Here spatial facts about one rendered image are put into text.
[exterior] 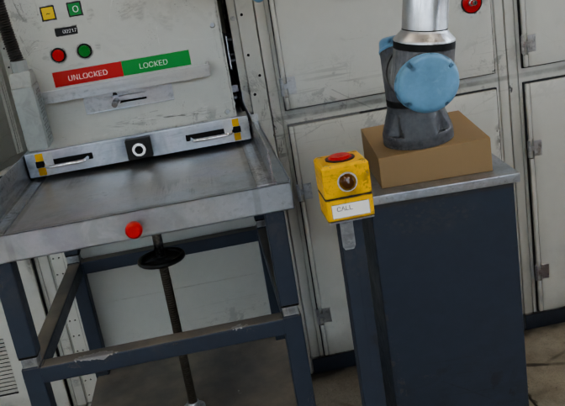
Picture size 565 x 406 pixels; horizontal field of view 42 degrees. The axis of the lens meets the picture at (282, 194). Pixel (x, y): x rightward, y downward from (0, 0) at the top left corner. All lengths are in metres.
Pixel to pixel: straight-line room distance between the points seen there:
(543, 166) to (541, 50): 0.35
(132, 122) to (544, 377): 1.35
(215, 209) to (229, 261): 0.77
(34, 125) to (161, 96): 0.30
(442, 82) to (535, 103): 0.92
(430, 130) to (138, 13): 0.72
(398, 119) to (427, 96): 0.19
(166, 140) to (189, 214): 0.41
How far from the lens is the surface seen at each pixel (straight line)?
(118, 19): 1.77
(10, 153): 2.12
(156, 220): 1.44
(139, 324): 2.27
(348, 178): 1.19
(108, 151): 1.82
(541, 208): 2.37
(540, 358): 2.38
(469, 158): 1.57
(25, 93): 1.71
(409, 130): 1.55
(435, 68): 1.38
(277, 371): 2.08
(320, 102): 2.08
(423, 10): 1.38
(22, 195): 1.75
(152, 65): 1.78
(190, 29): 1.77
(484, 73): 2.21
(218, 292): 2.23
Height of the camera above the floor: 1.21
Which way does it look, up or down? 16 degrees down
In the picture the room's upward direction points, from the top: 9 degrees counter-clockwise
